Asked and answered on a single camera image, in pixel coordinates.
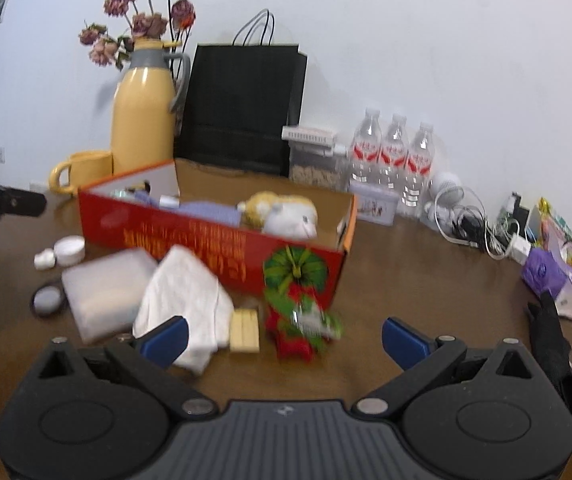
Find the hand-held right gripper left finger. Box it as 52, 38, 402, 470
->
36, 316, 217, 420

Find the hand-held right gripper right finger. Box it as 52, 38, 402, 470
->
353, 317, 534, 420

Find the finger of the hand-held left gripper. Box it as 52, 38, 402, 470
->
0, 187, 48, 220

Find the white cloth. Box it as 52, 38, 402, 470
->
132, 245, 234, 376

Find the small smooth white bottle cap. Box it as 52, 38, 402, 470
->
53, 236, 86, 267

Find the yellow wooden block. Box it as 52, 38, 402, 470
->
229, 308, 261, 353

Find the clear plastic container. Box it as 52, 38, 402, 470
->
61, 249, 159, 343

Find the red cardboard box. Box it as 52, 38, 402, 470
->
77, 159, 359, 308

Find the red green ornament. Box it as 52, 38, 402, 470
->
263, 245, 344, 361

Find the yellow white plush toy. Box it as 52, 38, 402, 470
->
237, 191, 319, 239

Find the yellow mug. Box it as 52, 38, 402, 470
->
48, 150, 114, 196

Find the printed tin box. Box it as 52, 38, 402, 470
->
348, 181, 399, 226

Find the yellow thermos jug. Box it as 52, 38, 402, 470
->
111, 40, 191, 176

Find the black glove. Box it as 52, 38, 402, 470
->
524, 290, 572, 421

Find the white charger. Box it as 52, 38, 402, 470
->
508, 235, 531, 266

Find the purple plastic bag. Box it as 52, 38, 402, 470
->
522, 249, 566, 293

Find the black upright device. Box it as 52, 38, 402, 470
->
498, 192, 529, 231

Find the clear water bottle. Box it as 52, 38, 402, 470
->
380, 114, 409, 196
351, 107, 383, 186
402, 121, 435, 218

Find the clear seed container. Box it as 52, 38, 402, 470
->
288, 142, 351, 192

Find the colourful snack bag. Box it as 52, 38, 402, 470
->
538, 197, 572, 268

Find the dried pink flower bouquet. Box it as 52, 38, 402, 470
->
78, 0, 197, 68

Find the black paper bag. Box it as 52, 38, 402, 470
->
173, 9, 309, 178

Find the tangle of cables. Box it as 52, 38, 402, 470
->
436, 187, 521, 261

